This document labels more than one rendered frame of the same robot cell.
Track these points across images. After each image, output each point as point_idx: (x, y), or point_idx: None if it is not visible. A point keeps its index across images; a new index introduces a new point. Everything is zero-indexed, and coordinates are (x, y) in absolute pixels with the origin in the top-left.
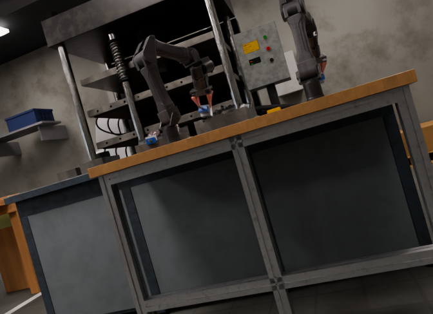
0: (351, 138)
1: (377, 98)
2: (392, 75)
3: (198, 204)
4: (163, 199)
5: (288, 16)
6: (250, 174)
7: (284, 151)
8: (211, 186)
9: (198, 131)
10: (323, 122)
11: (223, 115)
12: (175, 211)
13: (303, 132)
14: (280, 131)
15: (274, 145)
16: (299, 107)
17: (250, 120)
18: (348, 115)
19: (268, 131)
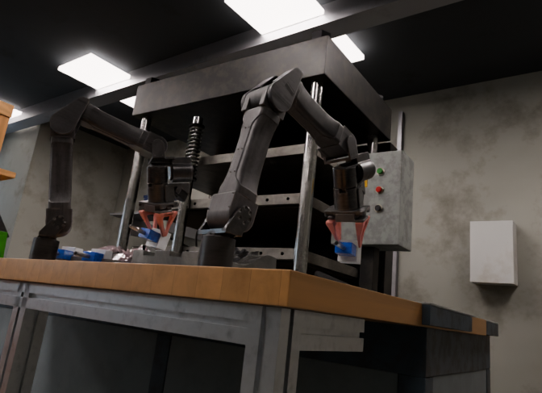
0: (325, 391)
1: (214, 315)
2: (244, 269)
3: (82, 385)
4: (54, 351)
5: (245, 109)
6: (10, 366)
7: (214, 358)
8: (106, 364)
9: None
10: (121, 321)
11: (168, 255)
12: (57, 378)
13: None
14: (68, 306)
15: (206, 339)
16: (94, 268)
17: (39, 261)
18: (159, 326)
19: (60, 297)
